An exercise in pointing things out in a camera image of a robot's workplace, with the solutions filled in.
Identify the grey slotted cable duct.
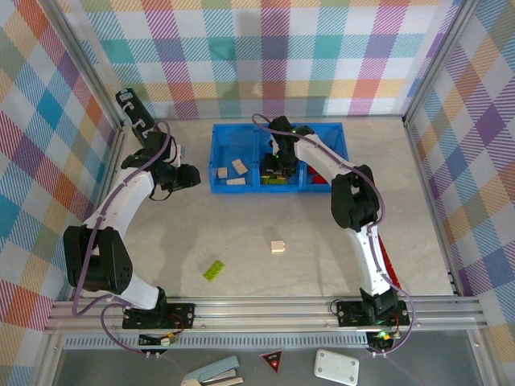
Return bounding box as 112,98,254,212
64,332,371,349

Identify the aluminium mounting rail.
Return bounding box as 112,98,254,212
51,296,490,335

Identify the small board with green light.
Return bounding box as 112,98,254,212
368,330,398,350

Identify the light blue stapler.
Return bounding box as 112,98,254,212
180,355,245,386

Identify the black power strip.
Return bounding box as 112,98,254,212
115,88,160,148

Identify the aluminium side rail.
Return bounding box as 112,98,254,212
403,119,464,297

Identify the red triangle sign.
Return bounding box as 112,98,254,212
258,350,284,375

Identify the black base plate left arm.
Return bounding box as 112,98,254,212
122,302,197,331

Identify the blue three-compartment bin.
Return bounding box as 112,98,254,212
208,122,349,195

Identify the black base plate right arm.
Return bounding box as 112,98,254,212
336,299,411,327

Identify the aluminium frame post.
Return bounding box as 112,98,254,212
402,0,484,125
39,0,126,132

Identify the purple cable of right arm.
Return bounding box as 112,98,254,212
251,113,415,359

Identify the white rectangular plate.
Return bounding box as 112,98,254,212
313,348,361,386

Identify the small connector with wires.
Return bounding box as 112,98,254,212
138,331,180,349

